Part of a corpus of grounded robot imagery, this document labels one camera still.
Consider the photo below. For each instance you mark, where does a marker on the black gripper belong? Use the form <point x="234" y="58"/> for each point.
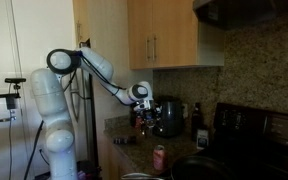
<point x="147" y="119"/>

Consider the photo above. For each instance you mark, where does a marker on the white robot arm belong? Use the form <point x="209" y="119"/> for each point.
<point x="53" y="109"/>

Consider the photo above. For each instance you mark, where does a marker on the black coffee maker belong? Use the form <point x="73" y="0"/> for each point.
<point x="134" y="118"/>

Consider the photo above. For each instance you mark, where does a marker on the dark glass bottle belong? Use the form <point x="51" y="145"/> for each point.
<point x="196" y="121"/>

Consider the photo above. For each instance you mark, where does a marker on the wooden lower cabinet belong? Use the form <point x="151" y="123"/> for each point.
<point x="114" y="163"/>

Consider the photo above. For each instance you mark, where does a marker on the wooden cabinet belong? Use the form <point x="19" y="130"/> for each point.
<point x="114" y="163"/>
<point x="156" y="34"/>

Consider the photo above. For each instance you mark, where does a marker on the small white salt box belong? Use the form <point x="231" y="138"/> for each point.
<point x="202" y="139"/>

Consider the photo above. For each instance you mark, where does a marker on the stainless steel refrigerator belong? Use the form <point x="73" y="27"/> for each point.
<point x="81" y="99"/>

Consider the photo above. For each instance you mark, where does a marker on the black frying pan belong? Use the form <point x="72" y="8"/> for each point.
<point x="189" y="168"/>

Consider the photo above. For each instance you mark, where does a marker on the wooden upper cabinet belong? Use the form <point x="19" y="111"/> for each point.
<point x="156" y="34"/>

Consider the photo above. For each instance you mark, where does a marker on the black kitchen stove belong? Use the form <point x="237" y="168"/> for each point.
<point x="252" y="143"/>

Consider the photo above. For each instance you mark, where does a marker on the range hood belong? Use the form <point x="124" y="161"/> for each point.
<point x="231" y="14"/>

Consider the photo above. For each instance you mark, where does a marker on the black stereo camera on counter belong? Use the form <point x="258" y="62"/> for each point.
<point x="125" y="140"/>

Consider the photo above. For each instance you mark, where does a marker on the camera on tripod stand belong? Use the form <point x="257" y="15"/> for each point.
<point x="11" y="98"/>

